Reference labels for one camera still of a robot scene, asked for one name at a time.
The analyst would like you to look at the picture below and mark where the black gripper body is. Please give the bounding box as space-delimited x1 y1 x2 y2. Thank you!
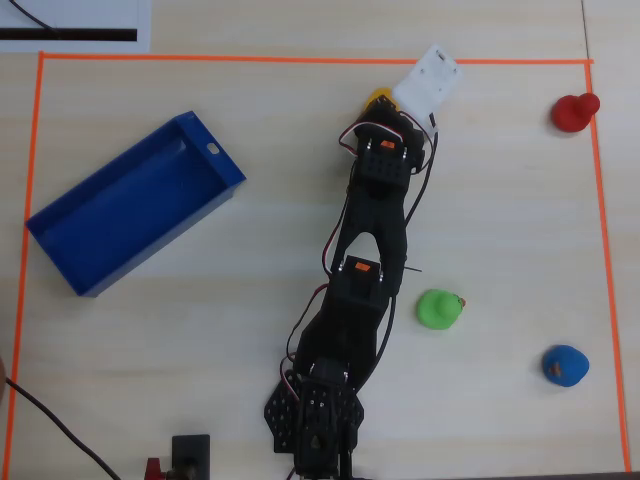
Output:
355 95 437 151

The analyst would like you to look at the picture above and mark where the yellow rubber duck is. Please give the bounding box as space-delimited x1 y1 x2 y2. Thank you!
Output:
363 87 395 112

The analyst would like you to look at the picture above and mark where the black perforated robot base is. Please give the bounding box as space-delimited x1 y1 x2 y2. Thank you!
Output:
263 379 365 455

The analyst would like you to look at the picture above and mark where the red rubber duck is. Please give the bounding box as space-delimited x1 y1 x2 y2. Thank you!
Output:
551 92 602 133

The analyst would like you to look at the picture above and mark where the green rubber duck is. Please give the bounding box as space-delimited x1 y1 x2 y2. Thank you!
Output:
416 288 468 330

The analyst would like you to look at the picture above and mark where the blue plastic box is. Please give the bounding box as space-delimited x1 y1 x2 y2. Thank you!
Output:
24 110 248 299

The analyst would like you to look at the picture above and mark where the blue rubber duck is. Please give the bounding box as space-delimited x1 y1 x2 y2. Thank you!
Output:
541 344 590 388

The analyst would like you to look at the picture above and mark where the orange tape strip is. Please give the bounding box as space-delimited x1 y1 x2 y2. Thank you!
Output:
38 50 595 66
584 62 633 473
2 51 46 480

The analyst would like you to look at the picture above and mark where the white paper with black stripe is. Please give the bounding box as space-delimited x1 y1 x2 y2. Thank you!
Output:
0 0 152 54

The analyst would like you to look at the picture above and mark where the black table clamp block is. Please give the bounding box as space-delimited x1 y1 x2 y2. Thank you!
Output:
171 433 212 480

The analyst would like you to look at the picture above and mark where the red white servo cable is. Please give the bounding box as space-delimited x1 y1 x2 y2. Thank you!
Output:
337 123 406 160

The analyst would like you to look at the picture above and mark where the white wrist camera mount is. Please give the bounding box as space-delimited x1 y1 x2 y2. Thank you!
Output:
392 43 464 132

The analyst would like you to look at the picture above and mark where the black camera cable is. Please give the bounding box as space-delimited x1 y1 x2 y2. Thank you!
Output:
402 113 441 225

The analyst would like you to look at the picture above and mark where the thin black cable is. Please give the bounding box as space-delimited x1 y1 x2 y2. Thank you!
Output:
8 0 64 37

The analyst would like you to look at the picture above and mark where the thick black cable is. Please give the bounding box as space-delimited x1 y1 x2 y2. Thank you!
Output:
3 377 122 480

